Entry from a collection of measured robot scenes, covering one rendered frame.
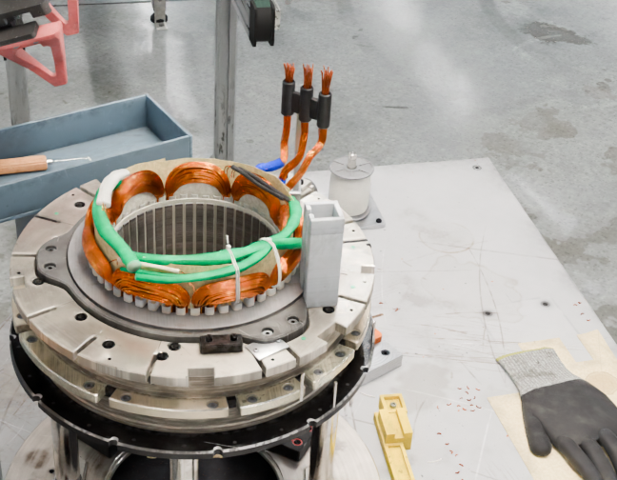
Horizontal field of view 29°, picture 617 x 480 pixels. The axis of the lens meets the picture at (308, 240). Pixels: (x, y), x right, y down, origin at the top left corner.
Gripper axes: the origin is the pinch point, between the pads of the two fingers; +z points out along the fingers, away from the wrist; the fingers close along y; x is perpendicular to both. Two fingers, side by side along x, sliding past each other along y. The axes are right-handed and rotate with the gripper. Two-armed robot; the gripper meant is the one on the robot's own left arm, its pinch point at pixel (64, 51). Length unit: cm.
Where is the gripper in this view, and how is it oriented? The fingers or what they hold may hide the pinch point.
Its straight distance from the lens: 124.8
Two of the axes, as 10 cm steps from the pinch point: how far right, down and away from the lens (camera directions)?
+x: -9.6, 1.9, 2.1
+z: 2.9, 6.6, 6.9
